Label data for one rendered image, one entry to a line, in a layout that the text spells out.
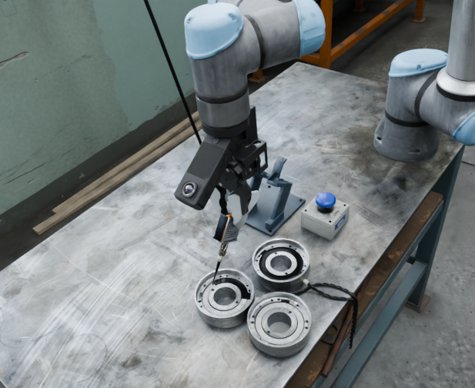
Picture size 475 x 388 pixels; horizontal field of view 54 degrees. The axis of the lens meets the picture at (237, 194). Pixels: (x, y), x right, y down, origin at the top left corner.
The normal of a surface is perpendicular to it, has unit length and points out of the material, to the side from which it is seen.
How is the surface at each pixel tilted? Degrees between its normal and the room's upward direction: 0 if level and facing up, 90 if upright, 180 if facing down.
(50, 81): 90
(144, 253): 0
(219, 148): 32
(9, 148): 90
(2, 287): 0
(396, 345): 0
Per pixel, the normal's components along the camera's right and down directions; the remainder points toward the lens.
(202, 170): -0.40, -0.34
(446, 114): -0.79, 0.51
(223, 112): 0.09, 0.65
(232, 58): 0.49, 0.51
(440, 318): -0.10, -0.75
